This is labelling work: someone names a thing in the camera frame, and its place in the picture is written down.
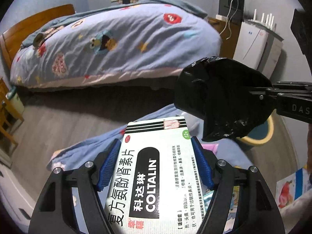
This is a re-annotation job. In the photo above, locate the yellow teal trash bin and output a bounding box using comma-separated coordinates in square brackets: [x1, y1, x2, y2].
[236, 115, 274, 146]

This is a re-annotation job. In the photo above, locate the black monitor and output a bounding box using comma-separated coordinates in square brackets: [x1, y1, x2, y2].
[218, 0, 244, 24]

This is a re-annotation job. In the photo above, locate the white air purifier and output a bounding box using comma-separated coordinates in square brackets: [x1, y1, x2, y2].
[233, 21, 284, 79]

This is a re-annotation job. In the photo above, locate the near bed cartoon blue cover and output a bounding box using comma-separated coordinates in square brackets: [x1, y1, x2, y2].
[46, 103, 253, 234]

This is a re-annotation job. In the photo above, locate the black plastic bag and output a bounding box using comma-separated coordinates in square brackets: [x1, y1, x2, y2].
[174, 57, 274, 142]

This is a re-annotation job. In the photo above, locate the pink snack wrapper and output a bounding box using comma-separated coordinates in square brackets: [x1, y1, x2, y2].
[201, 143, 218, 155]

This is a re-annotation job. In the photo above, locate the wooden side table left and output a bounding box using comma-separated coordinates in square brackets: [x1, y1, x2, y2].
[1, 77, 24, 146]

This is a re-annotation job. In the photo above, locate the large bed cartoon duvet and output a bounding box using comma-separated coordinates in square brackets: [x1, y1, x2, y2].
[10, 0, 222, 89]

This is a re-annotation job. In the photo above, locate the wooden headboard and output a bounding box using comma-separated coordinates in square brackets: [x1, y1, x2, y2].
[0, 4, 76, 70]

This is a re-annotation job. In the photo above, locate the strawberry printed carton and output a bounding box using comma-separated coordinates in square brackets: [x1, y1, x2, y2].
[275, 166, 311, 209]

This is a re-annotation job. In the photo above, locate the Coltalin medicine box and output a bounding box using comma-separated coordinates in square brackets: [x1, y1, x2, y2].
[105, 116, 205, 233]

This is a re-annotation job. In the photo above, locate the white cable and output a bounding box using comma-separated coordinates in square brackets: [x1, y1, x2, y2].
[219, 0, 241, 41]

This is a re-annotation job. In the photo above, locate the white router with antennas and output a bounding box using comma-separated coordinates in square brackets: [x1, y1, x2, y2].
[251, 9, 276, 31]

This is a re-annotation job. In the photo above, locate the small white green bin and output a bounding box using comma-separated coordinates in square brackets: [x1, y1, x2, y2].
[6, 86, 24, 114]

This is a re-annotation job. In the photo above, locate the wooden nightstand right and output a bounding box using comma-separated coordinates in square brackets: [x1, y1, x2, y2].
[207, 17, 241, 59]

